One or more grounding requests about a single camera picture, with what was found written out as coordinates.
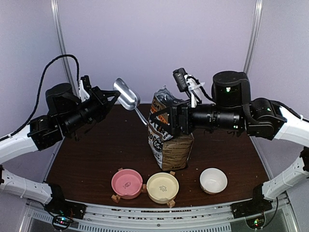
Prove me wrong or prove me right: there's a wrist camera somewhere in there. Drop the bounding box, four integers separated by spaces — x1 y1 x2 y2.
172 68 204 108
79 75 91 102

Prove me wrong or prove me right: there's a wooden bowl stand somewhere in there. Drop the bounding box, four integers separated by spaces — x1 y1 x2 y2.
111 168 175 208

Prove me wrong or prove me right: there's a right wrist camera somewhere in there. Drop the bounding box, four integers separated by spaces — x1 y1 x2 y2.
172 68 204 108

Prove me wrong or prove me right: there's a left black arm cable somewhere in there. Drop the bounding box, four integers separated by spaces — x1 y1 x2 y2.
9 54 81 136

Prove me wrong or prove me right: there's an aluminium frame post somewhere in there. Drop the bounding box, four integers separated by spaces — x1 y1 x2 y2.
243 0 263 74
50 0 74 85

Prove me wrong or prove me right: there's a yellow pet bowl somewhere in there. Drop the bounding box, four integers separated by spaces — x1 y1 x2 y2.
146 172 179 204

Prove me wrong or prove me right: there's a front aluminium rail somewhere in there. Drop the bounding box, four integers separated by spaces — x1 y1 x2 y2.
24 188 297 232

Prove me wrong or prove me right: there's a left aluminium frame post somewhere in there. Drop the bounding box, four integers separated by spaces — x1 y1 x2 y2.
50 0 74 85

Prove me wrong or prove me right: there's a pink pet bowl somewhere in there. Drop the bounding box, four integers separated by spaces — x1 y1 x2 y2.
111 169 143 200

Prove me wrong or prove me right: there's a metal food scoop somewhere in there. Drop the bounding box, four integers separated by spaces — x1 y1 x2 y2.
113 78 148 126

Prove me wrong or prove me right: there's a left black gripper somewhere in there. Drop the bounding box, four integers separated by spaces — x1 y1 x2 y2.
61 85 120 134

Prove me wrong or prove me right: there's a brown dog food bag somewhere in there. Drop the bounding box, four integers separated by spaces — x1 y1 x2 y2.
148 87 194 171

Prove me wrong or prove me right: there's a right aluminium frame post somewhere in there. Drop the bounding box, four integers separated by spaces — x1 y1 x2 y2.
243 0 263 74

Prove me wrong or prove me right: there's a white ceramic bowl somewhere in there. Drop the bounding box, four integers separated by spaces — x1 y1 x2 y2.
199 168 228 195

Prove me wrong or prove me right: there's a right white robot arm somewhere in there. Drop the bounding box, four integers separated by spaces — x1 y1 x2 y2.
149 68 309 218

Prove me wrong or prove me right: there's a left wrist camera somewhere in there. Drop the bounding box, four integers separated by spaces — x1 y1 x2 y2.
79 75 91 102

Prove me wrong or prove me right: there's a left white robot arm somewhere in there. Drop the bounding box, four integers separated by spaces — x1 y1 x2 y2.
0 83 120 215

